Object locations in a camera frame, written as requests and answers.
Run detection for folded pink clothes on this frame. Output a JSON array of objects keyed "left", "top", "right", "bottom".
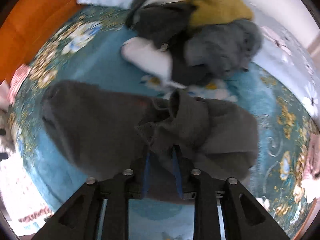
[{"left": 305, "top": 133, "right": 319, "bottom": 179}]

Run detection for pink knitted cloth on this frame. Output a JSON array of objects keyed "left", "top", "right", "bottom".
[{"left": 0, "top": 64, "right": 31, "bottom": 112}]

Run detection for teal floral bedspread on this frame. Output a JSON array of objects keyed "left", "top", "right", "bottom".
[{"left": 9, "top": 7, "right": 319, "bottom": 238}]

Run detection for mustard yellow garment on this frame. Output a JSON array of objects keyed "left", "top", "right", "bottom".
[{"left": 184, "top": 0, "right": 254, "bottom": 28}]

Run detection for black white garment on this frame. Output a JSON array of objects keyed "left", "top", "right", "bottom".
[{"left": 121, "top": 0, "right": 212, "bottom": 88}]

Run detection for orange wooden headboard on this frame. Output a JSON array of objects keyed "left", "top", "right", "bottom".
[{"left": 1, "top": 0, "right": 81, "bottom": 81}]

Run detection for light blue floral duvet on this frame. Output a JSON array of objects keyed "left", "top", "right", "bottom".
[{"left": 76, "top": 0, "right": 319, "bottom": 124}]

